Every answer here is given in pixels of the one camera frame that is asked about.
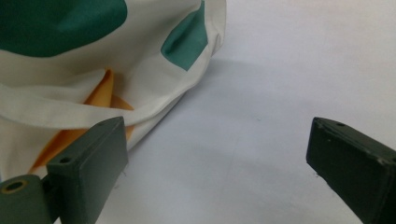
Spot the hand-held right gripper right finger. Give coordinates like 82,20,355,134
305,117,396,224

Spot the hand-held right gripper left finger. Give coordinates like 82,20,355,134
46,116,130,224

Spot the white canvas tote bag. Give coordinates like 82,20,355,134
0,0,227,183

